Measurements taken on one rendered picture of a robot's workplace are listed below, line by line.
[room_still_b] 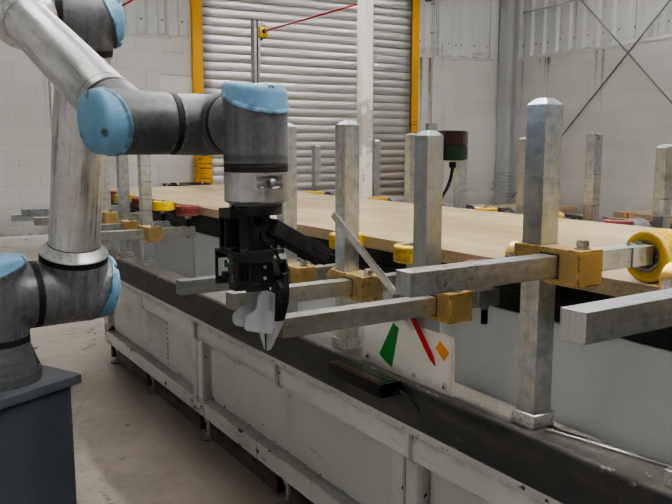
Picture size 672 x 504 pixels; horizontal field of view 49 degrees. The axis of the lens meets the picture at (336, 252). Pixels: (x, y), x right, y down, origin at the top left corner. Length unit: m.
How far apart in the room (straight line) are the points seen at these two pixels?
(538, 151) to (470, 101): 10.45
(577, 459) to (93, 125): 0.79
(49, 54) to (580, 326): 0.91
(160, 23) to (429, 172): 8.31
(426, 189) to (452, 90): 10.08
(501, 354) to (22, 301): 1.00
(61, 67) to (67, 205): 0.52
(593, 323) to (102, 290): 1.26
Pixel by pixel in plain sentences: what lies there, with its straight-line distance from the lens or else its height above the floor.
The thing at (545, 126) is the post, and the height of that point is 1.14.
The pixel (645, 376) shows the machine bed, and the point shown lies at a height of 0.75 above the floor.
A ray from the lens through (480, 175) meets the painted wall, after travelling 11.65.
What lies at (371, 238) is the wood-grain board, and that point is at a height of 0.90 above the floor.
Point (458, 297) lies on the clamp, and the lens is 1.22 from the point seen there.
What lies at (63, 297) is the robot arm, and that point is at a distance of 1.72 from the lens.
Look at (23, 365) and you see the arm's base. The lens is 1.73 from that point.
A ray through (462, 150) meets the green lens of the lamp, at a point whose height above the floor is 1.10.
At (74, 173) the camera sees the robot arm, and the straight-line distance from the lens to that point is 1.65.
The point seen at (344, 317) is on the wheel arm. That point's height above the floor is 0.85.
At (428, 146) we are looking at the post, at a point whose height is 1.11.
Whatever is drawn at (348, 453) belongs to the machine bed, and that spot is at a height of 0.29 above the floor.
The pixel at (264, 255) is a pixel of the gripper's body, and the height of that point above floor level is 0.96.
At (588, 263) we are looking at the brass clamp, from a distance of 1.04.
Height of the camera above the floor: 1.11
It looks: 8 degrees down
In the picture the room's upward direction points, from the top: straight up
